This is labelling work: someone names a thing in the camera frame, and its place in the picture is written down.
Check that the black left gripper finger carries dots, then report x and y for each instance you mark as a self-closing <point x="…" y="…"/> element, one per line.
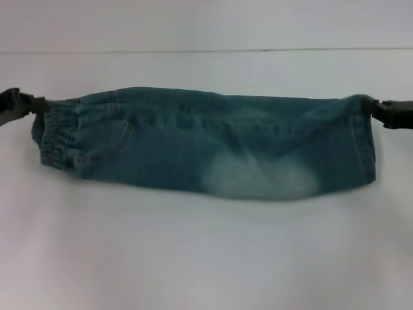
<point x="13" y="115"/>
<point x="29" y="104"/>

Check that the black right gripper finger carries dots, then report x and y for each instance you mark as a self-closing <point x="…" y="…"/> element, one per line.
<point x="397" y="109"/>
<point x="400" y="124"/>

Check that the blue denim shorts with patch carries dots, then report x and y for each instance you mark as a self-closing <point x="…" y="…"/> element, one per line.
<point x="193" y="155"/>

